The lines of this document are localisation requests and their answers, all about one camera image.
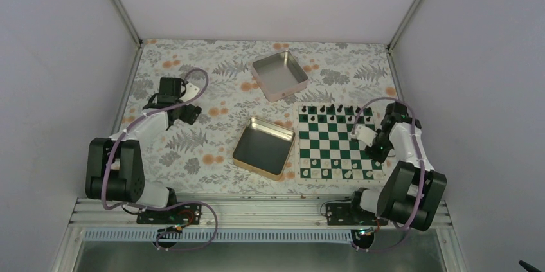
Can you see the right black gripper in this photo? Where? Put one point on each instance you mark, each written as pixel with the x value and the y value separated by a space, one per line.
pixel 378 157

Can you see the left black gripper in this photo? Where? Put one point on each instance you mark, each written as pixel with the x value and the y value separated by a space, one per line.
pixel 191 115

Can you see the white chess pieces group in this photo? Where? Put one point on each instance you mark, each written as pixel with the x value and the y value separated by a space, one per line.
pixel 341 169

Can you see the gold square tin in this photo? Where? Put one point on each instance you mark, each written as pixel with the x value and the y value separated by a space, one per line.
pixel 264 148

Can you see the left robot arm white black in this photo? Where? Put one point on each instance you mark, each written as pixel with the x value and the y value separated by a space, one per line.
pixel 115 169

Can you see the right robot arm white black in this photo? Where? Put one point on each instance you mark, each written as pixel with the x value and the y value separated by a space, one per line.
pixel 413 191

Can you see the black chess pieces row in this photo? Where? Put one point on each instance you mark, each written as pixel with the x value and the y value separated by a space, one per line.
pixel 334 113

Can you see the green white chess board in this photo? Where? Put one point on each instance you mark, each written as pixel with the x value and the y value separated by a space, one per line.
pixel 330 141

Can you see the floral table mat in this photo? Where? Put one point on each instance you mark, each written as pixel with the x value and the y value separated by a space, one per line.
pixel 198 159

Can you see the pink square tin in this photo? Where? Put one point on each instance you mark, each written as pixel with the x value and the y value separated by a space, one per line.
pixel 279 75

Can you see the left wrist camera silver plate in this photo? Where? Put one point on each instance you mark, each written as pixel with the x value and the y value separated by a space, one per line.
pixel 191 91

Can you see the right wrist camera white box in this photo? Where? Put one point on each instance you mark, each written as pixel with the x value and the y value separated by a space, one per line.
pixel 363 133

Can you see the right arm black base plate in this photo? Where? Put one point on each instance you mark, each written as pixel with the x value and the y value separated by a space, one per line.
pixel 342 214

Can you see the aluminium mounting rail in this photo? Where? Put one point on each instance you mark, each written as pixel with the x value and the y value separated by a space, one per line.
pixel 228 219

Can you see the left aluminium frame post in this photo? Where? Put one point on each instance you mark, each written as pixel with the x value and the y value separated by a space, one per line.
pixel 127 22

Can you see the aluminium frame post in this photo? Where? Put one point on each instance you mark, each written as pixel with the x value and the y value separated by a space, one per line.
pixel 127 22
pixel 415 4

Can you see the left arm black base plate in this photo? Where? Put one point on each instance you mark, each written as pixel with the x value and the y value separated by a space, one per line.
pixel 182 215

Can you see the right aluminium frame post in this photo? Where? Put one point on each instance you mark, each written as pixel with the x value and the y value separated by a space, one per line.
pixel 415 4

